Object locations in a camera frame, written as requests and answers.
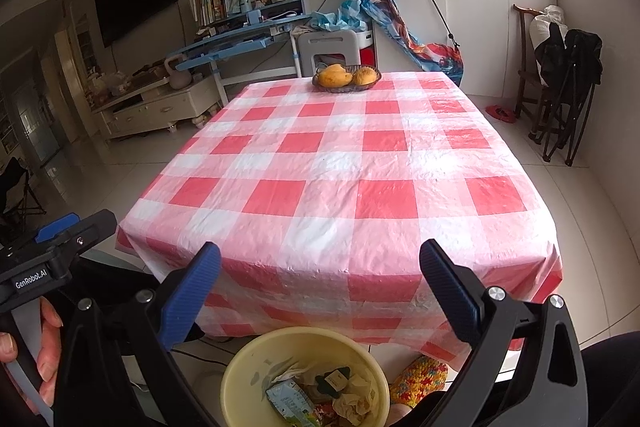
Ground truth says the row of books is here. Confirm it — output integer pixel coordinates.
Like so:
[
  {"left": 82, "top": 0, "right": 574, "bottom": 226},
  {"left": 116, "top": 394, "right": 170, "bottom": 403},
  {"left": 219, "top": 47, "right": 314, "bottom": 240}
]
[{"left": 187, "top": 0, "right": 228, "bottom": 28}]

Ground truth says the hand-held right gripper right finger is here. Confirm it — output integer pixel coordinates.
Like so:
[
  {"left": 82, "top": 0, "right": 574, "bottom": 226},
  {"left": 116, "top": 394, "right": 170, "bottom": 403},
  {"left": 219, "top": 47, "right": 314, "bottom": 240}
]
[{"left": 415, "top": 239, "right": 588, "bottom": 427}]

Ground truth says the crocheted colourful slipper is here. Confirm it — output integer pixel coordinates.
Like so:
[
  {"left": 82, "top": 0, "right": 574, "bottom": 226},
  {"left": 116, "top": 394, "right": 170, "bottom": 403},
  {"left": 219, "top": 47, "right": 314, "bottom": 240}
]
[{"left": 389, "top": 354, "right": 451, "bottom": 408}]

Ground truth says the red floor slipper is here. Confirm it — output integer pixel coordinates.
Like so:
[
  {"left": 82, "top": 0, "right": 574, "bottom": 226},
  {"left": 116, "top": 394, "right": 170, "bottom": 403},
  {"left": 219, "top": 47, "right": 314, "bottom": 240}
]
[{"left": 486, "top": 104, "right": 521, "bottom": 124}]

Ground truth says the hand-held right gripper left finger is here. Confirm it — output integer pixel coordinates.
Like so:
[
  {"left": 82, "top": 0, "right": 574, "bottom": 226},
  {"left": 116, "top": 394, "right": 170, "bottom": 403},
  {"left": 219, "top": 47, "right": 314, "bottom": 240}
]
[{"left": 55, "top": 243, "right": 222, "bottom": 427}]

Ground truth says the red white checked tablecloth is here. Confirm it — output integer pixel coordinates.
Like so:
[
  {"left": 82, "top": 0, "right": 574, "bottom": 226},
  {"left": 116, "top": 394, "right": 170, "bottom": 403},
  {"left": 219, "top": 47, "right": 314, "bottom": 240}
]
[{"left": 115, "top": 69, "right": 563, "bottom": 363}]

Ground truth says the cream television cabinet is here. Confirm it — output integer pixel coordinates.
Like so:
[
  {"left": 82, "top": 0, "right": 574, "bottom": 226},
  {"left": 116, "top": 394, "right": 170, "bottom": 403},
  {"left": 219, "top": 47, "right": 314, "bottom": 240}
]
[{"left": 92, "top": 74, "right": 221, "bottom": 138}]

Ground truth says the beige kettlebell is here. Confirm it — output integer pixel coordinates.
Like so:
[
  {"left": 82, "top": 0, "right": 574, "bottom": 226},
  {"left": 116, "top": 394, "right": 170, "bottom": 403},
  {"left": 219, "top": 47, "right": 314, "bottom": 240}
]
[{"left": 164, "top": 59, "right": 193, "bottom": 90}]

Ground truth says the white paper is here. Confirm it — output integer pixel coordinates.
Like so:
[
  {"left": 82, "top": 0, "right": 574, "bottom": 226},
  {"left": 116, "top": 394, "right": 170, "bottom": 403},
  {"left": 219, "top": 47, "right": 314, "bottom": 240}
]
[{"left": 270, "top": 359, "right": 311, "bottom": 383}]

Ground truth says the dark wooden chair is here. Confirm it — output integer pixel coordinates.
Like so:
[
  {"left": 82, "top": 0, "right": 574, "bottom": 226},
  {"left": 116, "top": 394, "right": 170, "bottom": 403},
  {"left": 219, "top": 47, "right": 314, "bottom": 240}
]
[{"left": 512, "top": 4, "right": 551, "bottom": 132}]

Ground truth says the large yellow mango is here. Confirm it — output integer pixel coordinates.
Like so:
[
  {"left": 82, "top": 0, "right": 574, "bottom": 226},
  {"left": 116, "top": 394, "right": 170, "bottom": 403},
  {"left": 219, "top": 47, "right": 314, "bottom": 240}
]
[{"left": 318, "top": 64, "right": 353, "bottom": 88}]

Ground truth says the colourful printed bag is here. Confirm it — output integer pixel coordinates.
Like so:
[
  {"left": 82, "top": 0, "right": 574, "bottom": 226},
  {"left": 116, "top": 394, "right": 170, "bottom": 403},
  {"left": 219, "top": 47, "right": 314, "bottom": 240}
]
[{"left": 361, "top": 0, "right": 465, "bottom": 86}]

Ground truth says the yellow plastic bin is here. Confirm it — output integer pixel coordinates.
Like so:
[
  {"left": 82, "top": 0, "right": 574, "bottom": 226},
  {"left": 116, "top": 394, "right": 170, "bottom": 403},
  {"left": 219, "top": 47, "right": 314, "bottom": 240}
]
[{"left": 220, "top": 327, "right": 391, "bottom": 427}]

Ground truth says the white plastic sack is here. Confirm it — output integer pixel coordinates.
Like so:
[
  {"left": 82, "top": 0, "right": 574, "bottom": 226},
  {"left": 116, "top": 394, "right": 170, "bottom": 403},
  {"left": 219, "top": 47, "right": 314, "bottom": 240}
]
[{"left": 530, "top": 5, "right": 566, "bottom": 52}]

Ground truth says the black folding chair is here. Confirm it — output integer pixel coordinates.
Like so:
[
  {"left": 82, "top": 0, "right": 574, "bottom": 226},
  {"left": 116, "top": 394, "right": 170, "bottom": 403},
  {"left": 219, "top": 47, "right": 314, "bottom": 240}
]
[{"left": 530, "top": 23, "right": 603, "bottom": 166}]

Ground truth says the white tissue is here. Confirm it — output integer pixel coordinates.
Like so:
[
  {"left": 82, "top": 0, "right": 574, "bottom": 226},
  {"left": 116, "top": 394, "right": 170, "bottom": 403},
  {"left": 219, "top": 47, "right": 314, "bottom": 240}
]
[{"left": 332, "top": 374, "right": 381, "bottom": 425}]

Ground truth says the person's right leg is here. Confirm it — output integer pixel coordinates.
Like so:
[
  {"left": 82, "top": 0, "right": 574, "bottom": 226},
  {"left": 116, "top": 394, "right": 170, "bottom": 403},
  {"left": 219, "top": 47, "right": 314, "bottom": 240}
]
[{"left": 580, "top": 332, "right": 640, "bottom": 427}]

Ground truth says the white plastic stool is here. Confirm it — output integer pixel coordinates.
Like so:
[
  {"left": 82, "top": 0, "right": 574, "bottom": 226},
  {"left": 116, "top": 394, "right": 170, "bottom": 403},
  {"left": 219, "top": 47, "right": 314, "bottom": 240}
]
[{"left": 298, "top": 29, "right": 373, "bottom": 78}]

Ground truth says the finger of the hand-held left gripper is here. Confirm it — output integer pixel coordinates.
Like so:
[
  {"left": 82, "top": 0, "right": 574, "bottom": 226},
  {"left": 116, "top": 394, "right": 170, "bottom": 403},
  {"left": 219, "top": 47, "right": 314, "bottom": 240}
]
[{"left": 35, "top": 209, "right": 119, "bottom": 254}]

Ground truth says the black hanging strap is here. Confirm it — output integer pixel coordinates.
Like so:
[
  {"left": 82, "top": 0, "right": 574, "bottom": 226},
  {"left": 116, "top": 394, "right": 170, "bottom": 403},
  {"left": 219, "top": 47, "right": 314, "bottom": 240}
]
[{"left": 382, "top": 0, "right": 461, "bottom": 52}]

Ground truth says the woven fruit basket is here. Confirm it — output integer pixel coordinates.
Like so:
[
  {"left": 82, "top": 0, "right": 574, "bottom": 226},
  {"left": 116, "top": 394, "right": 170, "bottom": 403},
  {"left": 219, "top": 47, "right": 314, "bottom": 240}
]
[{"left": 312, "top": 65, "right": 382, "bottom": 94}]

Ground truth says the light blue cloth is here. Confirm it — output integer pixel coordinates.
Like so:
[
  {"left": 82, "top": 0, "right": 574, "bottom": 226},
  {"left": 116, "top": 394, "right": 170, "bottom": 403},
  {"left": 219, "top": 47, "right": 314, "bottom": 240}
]
[{"left": 310, "top": 0, "right": 371, "bottom": 34}]

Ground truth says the dark green packet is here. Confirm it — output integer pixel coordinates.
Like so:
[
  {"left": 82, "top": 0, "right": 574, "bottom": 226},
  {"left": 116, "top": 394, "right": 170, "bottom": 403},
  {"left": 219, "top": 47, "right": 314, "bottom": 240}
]
[{"left": 315, "top": 369, "right": 351, "bottom": 395}]

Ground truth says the pale green drink carton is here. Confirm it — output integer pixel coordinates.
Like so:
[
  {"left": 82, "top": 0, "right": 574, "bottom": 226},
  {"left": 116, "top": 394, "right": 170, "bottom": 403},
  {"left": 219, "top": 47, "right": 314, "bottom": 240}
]
[{"left": 265, "top": 379, "right": 321, "bottom": 427}]

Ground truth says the blue study desk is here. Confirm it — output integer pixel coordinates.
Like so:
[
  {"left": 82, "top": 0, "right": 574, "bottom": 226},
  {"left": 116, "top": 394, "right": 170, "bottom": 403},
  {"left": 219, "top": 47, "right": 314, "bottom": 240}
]
[{"left": 165, "top": 0, "right": 313, "bottom": 108}]

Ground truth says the person's left hand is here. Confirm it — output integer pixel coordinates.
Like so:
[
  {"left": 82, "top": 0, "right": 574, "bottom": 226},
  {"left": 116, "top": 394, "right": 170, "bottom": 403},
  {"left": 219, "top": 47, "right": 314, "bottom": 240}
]
[{"left": 0, "top": 298, "right": 64, "bottom": 408}]

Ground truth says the white cabinet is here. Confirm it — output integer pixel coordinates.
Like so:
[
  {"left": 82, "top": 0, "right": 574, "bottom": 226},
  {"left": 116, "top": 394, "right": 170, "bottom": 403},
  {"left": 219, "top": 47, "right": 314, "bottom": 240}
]
[{"left": 357, "top": 0, "right": 558, "bottom": 98}]

